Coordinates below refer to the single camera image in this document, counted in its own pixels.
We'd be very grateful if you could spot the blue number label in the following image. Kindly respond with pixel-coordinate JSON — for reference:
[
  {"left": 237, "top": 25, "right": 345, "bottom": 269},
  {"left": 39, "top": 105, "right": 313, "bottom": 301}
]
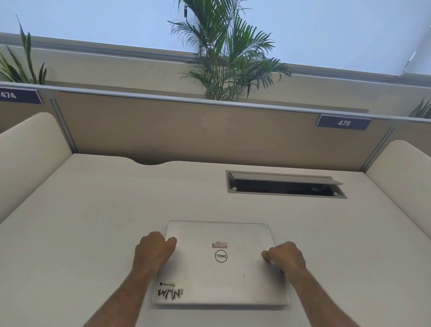
[
  {"left": 315, "top": 114, "right": 372, "bottom": 131},
  {"left": 0, "top": 87, "right": 44, "bottom": 105}
]

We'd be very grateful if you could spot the cream side divider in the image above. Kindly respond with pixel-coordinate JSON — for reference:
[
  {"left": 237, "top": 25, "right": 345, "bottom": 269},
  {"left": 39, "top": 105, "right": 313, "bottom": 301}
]
[
  {"left": 0, "top": 111, "right": 74, "bottom": 240},
  {"left": 363, "top": 139, "right": 431, "bottom": 248}
]

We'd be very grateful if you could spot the person's left hand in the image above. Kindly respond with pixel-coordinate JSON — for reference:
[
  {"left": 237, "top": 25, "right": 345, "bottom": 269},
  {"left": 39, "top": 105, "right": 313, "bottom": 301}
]
[{"left": 133, "top": 230, "right": 178, "bottom": 275}]

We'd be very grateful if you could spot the tall green palm plant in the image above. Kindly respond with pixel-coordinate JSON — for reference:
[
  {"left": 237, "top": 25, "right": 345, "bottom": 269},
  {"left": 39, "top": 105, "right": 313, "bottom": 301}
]
[{"left": 150, "top": 0, "right": 296, "bottom": 104}]

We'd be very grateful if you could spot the person's left forearm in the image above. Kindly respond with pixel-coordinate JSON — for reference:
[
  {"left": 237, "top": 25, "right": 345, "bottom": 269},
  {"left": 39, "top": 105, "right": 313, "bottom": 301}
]
[{"left": 75, "top": 262, "right": 163, "bottom": 327}]

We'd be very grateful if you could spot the beige desk partition panel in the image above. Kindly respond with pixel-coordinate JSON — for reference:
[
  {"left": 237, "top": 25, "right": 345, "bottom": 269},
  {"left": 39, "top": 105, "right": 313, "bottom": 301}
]
[{"left": 0, "top": 83, "right": 431, "bottom": 175}]

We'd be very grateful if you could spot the white window blind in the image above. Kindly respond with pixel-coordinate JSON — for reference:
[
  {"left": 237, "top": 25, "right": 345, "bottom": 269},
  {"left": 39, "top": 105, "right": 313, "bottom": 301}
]
[{"left": 0, "top": 0, "right": 431, "bottom": 79}]

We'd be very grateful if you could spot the person's right forearm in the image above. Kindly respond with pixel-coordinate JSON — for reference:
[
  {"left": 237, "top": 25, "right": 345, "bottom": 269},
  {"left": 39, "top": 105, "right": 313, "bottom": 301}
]
[{"left": 283, "top": 267, "right": 376, "bottom": 327}]

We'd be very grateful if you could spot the beige window ledge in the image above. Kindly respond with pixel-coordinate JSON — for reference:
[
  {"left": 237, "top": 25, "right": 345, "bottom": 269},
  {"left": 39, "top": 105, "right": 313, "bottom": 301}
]
[{"left": 0, "top": 32, "right": 431, "bottom": 117}]

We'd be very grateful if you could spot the grey desk cable box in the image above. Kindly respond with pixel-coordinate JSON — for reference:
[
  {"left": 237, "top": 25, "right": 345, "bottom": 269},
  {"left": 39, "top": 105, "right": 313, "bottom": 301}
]
[{"left": 224, "top": 170, "right": 349, "bottom": 199}]

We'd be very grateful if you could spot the person's right hand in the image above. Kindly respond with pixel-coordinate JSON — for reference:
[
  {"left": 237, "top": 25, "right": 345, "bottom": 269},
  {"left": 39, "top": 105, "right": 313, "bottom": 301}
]
[{"left": 260, "top": 240, "right": 307, "bottom": 279}]

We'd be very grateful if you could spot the silver laptop with stickers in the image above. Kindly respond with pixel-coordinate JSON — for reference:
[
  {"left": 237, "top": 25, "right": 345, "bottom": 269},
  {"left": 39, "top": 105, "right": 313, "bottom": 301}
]
[{"left": 152, "top": 219, "right": 293, "bottom": 310}]

